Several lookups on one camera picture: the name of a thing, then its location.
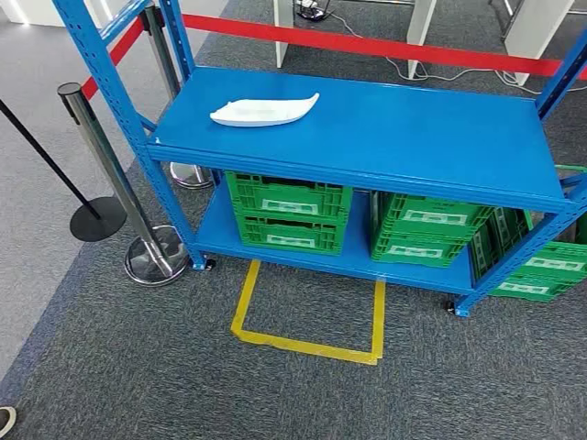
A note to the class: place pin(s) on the black stanchion post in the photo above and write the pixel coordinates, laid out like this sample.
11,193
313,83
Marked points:
98,221

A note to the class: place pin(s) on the blue metal shelf rack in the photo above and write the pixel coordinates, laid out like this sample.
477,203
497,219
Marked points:
366,133

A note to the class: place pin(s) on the white display plinth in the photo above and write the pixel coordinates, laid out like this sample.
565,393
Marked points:
41,9

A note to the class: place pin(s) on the red barrier belt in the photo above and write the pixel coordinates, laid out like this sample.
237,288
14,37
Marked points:
119,51
366,45

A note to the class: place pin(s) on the chrome stanchion post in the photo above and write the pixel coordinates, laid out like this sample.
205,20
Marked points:
162,54
105,158

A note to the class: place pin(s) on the grey white-soled shoe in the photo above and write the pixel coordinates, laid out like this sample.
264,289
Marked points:
5,422

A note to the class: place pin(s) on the white curved plastic part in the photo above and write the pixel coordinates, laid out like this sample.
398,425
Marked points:
261,113

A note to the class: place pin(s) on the yellow floor marking tape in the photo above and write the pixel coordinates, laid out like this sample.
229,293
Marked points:
302,346

